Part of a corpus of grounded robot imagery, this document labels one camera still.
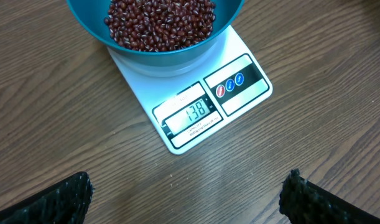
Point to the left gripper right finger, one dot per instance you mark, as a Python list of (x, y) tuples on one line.
[(303, 202)]

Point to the white digital kitchen scale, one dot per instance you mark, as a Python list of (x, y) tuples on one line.
[(187, 103)]

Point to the red beans in bowl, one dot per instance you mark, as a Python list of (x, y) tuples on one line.
[(160, 25)]

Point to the blue metal bowl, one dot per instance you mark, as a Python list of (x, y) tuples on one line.
[(91, 14)]

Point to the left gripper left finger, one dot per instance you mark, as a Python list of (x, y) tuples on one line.
[(65, 202)]

